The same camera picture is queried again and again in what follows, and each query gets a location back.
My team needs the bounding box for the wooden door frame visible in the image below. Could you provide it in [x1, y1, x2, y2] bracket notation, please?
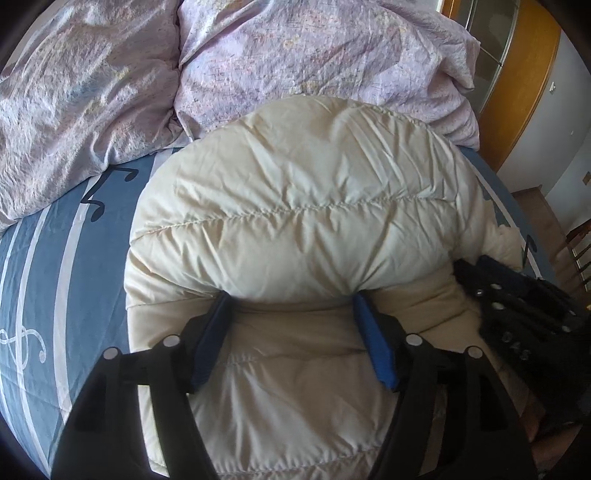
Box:
[440, 0, 561, 171]

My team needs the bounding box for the blue striped bed sheet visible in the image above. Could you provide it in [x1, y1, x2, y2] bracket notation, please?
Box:
[1, 148, 551, 479]

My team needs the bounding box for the dark wooden chair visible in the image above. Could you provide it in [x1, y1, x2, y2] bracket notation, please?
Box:
[553, 220, 590, 310]

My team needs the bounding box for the beige quilted down jacket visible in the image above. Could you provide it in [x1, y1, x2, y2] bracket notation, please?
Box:
[124, 96, 522, 479]

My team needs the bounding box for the pink floral duvet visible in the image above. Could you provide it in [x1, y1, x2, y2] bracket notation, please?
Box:
[1, 1, 480, 228]

